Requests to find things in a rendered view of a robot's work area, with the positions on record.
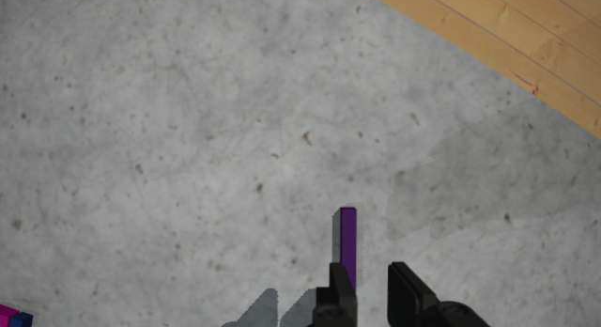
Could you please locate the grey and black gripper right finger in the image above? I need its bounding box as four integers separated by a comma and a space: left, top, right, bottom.
387, 261, 490, 327

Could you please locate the purple rod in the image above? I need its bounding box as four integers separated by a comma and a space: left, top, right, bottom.
340, 207, 357, 292

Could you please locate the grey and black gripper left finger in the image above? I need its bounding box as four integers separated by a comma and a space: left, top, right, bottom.
306, 262, 358, 327

